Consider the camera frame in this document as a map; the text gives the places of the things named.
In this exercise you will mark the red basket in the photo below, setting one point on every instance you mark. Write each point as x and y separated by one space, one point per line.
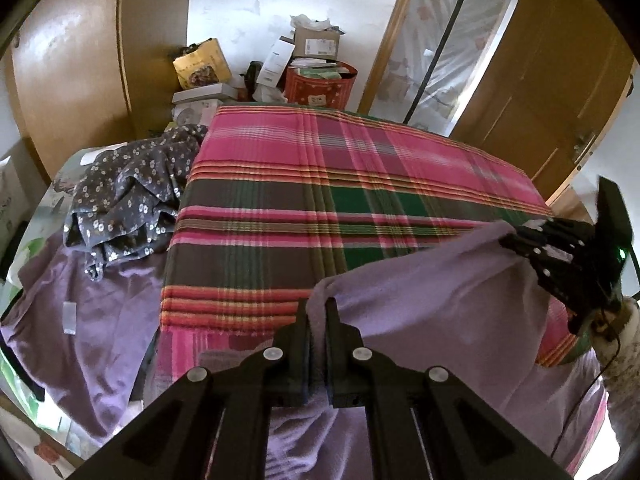
320 92

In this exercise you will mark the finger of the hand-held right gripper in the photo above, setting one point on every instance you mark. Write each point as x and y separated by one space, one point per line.
555 234
550 270

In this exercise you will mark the pink plaid blanket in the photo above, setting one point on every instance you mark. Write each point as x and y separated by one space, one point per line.
300 185

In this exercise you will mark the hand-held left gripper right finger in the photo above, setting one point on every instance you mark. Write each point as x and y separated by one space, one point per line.
340 360

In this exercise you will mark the translucent door curtain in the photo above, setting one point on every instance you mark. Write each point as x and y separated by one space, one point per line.
450 35

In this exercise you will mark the wooden wardrobe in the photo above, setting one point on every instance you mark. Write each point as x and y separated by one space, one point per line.
75 60

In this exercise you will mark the wooden door frame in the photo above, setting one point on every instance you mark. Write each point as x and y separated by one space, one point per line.
395 25

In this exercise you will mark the yellow gift box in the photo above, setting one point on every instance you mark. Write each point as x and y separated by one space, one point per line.
202 65

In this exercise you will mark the white flat box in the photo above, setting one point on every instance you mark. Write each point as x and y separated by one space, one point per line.
205 92

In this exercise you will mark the thin purple cloth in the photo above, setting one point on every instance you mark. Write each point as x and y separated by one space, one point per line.
100 320

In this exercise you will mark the grey floral cloth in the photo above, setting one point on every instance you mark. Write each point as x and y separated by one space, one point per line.
130 185

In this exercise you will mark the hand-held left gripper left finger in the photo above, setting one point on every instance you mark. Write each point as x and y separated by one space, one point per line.
295 355

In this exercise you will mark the wooden door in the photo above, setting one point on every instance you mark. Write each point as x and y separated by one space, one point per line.
540 85

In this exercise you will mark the brown cardboard box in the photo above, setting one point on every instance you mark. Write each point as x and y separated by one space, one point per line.
317 42

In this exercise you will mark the white carton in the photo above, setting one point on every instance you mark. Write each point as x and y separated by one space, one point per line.
275 62

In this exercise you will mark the purple fleece garment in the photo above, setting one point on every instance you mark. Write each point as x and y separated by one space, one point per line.
440 300

